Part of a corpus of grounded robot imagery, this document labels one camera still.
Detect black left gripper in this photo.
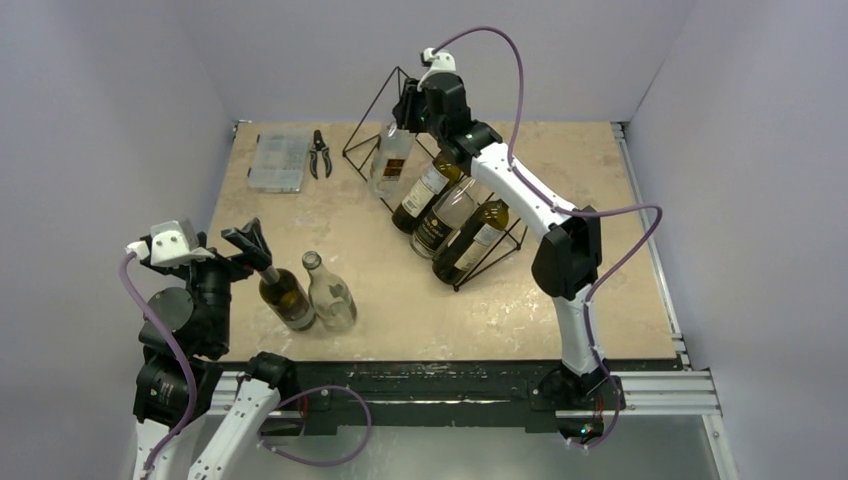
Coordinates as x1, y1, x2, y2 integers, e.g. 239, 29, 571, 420
168, 215, 270, 349

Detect square clear bottle black cap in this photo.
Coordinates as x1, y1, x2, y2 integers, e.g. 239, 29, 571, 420
368, 121, 414, 199

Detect dark green wine bottle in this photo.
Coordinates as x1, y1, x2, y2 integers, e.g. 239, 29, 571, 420
391, 152, 462, 234

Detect clear glass bottle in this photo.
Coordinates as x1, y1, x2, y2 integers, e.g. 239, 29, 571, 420
302, 251, 358, 333

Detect clear champagne bottle black label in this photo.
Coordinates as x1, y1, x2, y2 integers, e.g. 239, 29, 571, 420
410, 177, 479, 259

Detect olive green wine bottle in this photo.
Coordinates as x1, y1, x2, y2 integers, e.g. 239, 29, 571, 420
432, 199, 509, 285

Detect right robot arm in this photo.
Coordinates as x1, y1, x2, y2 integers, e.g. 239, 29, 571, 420
392, 73, 607, 407

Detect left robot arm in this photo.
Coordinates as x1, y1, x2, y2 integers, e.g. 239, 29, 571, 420
119, 218, 272, 479

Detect green wine bottle white label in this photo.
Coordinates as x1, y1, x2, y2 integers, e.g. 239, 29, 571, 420
259, 266, 316, 332

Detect clear plastic screw organizer box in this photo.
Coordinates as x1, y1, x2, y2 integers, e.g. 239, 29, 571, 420
247, 130, 310, 194

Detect black grey pliers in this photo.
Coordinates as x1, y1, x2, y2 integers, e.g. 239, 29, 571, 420
309, 129, 333, 180

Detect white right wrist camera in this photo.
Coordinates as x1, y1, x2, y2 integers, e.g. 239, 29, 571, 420
416, 47, 457, 92

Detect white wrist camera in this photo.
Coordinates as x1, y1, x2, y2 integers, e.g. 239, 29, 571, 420
416, 47, 457, 92
125, 219, 215, 268

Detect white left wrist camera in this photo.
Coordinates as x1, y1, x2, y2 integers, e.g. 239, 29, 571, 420
125, 219, 215, 268

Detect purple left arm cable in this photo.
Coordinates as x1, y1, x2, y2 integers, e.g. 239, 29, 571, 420
117, 254, 200, 475

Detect black wire wine rack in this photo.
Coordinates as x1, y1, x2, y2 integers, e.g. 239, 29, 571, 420
341, 66, 531, 293

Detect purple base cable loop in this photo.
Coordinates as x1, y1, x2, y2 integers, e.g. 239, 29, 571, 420
256, 385, 372, 468

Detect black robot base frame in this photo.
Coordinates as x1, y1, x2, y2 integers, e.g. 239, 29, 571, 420
260, 359, 720, 440

